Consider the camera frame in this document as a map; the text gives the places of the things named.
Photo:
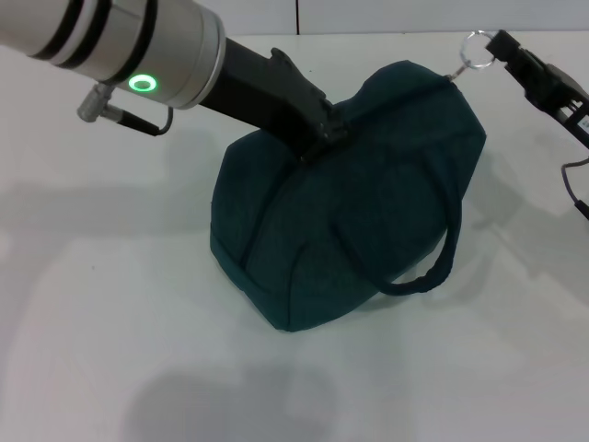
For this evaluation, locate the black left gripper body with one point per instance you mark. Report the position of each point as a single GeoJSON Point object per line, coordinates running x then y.
{"type": "Point", "coordinates": [271, 96]}

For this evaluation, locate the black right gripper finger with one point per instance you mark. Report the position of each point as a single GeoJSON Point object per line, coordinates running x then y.
{"type": "Point", "coordinates": [504, 48]}

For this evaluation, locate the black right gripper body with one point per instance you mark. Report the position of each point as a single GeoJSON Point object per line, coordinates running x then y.
{"type": "Point", "coordinates": [552, 87]}

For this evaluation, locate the dark teal insulated lunch bag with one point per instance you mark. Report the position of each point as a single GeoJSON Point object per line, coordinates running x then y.
{"type": "Point", "coordinates": [349, 207]}

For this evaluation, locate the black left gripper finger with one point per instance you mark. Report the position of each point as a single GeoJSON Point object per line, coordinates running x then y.
{"type": "Point", "coordinates": [336, 124]}
{"type": "Point", "coordinates": [317, 147]}

